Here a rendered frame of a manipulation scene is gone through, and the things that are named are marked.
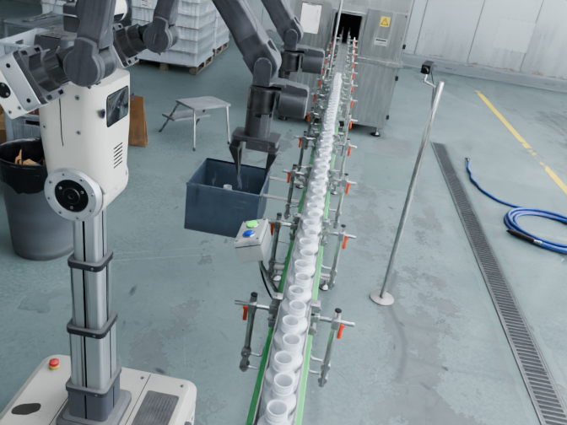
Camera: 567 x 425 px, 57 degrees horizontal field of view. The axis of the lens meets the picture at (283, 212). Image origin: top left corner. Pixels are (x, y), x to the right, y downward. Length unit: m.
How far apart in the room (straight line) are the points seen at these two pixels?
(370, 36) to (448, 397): 4.33
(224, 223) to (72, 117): 1.00
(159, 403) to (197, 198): 0.82
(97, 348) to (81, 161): 0.67
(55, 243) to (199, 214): 1.36
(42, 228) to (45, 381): 1.25
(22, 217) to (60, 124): 1.92
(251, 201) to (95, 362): 0.85
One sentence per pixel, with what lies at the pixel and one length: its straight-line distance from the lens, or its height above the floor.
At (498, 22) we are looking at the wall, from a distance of 12.09.
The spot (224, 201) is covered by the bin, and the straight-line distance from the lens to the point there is 2.20.
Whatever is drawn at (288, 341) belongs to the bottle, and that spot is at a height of 1.14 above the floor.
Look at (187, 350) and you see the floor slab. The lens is 2.78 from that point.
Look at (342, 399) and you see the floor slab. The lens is 2.67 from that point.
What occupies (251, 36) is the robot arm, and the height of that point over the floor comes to 1.70.
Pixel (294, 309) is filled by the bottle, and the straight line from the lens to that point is 1.17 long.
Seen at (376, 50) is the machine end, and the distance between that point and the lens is 6.26.
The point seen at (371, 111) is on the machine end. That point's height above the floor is 0.30.
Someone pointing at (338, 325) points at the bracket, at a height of 1.08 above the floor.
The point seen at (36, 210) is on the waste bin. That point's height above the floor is 0.36.
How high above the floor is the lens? 1.86
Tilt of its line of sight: 26 degrees down
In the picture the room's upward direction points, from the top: 9 degrees clockwise
